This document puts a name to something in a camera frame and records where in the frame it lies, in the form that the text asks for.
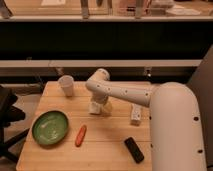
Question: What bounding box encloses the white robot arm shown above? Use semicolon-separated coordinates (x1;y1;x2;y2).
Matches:
85;68;207;171

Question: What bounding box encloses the orange carrot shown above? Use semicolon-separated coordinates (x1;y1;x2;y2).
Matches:
75;125;87;147

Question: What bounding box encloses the white paper cup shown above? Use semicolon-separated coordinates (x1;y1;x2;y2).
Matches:
58;75;74;97

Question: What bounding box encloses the green bowl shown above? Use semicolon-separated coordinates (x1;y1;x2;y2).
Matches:
31;111;69;146

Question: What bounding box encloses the white bottle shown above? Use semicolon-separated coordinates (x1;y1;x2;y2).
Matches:
130;104;142;126

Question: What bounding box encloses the white sponge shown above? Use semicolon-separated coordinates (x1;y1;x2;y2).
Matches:
89;102;101;115

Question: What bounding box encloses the black remote control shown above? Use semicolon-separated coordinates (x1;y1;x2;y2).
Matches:
124;137;144;164

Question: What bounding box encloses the black office chair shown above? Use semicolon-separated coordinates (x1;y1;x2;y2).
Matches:
0;85;29;163

